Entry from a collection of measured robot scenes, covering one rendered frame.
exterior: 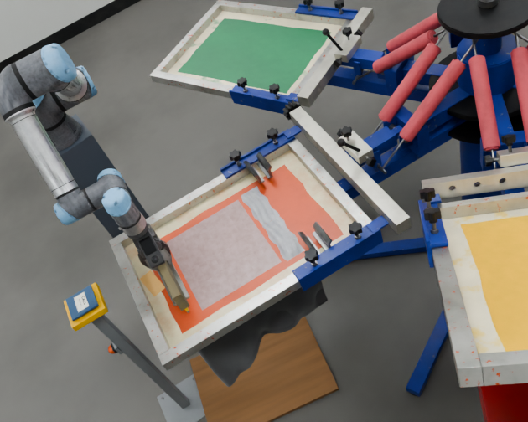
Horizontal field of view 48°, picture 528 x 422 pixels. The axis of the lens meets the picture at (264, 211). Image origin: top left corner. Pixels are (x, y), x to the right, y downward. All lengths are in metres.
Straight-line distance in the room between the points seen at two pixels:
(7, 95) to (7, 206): 2.57
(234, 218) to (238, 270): 0.22
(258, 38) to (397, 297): 1.38
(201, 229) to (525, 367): 1.35
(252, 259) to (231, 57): 1.14
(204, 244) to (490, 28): 1.15
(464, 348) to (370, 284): 1.89
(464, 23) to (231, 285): 1.11
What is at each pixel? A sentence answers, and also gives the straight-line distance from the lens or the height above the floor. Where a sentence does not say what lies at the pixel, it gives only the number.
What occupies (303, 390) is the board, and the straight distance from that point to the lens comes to 2.75.
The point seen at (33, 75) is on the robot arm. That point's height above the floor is 1.67.
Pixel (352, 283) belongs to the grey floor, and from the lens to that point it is 2.97.
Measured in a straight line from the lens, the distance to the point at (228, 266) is 1.99.
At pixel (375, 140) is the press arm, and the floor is 1.04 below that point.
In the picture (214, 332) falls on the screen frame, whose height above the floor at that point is 0.99.
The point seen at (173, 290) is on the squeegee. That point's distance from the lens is 1.85.
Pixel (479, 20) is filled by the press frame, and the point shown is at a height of 1.32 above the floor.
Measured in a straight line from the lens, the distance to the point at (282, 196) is 2.11.
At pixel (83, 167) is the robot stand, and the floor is 1.10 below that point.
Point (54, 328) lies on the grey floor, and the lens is 3.52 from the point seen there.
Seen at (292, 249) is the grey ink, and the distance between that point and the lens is 1.95.
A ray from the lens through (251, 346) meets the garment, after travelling 2.14.
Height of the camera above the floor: 2.52
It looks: 48 degrees down
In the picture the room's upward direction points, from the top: 24 degrees counter-clockwise
